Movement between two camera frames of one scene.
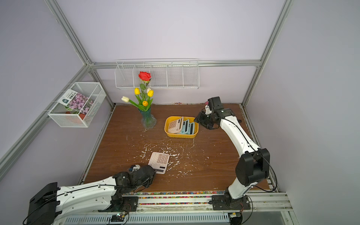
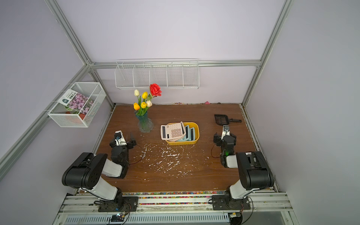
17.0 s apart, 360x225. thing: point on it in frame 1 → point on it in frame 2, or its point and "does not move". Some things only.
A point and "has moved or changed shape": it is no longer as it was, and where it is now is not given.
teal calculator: (191, 128) has moved or changed shape
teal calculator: (185, 127) → (187, 136)
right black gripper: (200, 117) → (218, 138)
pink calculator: (159, 161) → (171, 131)
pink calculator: (176, 126) → (183, 132)
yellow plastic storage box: (191, 119) → (197, 134)
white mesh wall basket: (79, 105) does not move
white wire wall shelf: (166, 73) does not move
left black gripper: (147, 184) → (130, 145)
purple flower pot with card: (76, 103) does not move
